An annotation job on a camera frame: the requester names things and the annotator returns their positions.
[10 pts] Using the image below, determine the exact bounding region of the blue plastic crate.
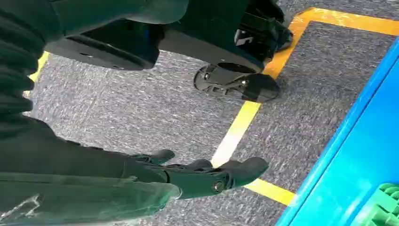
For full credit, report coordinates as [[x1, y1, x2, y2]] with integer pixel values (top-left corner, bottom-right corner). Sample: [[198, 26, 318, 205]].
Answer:
[[275, 37, 399, 226]]

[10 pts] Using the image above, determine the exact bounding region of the ribbed grey right arm sleeve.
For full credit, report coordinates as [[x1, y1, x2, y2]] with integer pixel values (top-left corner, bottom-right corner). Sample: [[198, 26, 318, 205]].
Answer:
[[0, 0, 60, 135]]

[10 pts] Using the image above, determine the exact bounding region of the yellow floor tape strip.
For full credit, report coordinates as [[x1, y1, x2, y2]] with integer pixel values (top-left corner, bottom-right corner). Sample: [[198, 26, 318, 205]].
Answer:
[[211, 7, 313, 169], [23, 51, 51, 98], [244, 178, 296, 207], [297, 7, 399, 37]]

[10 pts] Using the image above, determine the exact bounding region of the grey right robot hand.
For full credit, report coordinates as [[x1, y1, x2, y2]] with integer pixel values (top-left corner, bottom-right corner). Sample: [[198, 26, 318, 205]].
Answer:
[[0, 0, 269, 226]]

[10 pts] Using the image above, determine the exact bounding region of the black robot leg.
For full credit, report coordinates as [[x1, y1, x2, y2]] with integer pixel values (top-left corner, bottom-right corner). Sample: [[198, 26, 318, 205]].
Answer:
[[157, 0, 294, 74]]

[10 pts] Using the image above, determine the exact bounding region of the green plastic crate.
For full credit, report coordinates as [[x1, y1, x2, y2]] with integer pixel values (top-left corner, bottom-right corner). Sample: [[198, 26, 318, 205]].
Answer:
[[351, 183, 399, 226]]

